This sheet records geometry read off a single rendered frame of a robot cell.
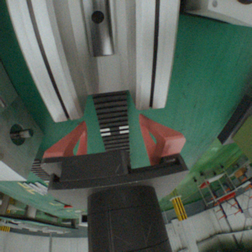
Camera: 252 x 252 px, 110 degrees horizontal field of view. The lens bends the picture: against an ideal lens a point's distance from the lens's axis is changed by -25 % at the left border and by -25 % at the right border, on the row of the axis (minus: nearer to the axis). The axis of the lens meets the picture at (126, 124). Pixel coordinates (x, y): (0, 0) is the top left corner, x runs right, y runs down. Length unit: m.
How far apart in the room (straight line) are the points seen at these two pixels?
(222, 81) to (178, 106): 0.10
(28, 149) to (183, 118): 0.29
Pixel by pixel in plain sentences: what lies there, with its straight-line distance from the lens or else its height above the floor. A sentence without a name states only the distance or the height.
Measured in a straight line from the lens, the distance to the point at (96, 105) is 0.18.
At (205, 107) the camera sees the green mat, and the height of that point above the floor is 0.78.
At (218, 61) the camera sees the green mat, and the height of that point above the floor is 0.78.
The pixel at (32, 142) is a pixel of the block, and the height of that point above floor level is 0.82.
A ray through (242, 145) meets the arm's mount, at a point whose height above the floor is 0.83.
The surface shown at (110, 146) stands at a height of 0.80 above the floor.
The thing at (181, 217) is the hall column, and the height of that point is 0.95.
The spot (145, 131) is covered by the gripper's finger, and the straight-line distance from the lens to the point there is 0.16.
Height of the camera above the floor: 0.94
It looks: 47 degrees down
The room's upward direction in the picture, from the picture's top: 167 degrees clockwise
